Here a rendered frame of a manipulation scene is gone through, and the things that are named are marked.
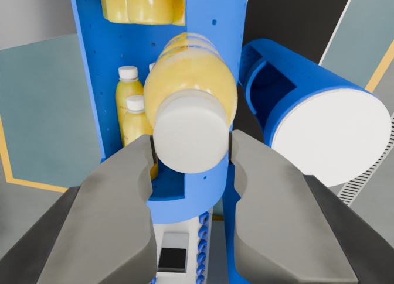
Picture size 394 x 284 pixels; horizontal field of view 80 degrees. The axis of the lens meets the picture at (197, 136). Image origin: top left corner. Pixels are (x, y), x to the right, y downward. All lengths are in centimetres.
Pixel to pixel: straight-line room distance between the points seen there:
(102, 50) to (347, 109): 54
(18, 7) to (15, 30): 5
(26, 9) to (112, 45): 20
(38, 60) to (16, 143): 75
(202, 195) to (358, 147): 41
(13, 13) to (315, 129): 69
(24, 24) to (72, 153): 155
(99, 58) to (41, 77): 142
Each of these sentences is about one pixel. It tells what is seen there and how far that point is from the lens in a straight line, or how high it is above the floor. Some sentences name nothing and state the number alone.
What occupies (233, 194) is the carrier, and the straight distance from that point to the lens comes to 149.
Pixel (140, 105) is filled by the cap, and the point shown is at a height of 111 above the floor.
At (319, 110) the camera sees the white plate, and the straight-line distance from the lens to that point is 61.
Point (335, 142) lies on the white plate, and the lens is 66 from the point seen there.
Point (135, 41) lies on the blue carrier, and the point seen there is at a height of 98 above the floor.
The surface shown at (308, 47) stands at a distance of 152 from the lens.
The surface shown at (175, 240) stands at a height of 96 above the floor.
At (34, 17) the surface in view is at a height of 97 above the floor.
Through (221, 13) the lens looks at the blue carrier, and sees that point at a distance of 35.
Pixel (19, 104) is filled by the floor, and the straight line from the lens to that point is 212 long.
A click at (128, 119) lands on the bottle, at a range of 49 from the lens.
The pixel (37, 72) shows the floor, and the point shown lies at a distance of 194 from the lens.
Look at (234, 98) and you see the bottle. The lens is 15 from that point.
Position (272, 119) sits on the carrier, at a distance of 63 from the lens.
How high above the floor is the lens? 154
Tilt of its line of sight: 61 degrees down
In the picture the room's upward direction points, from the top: 176 degrees counter-clockwise
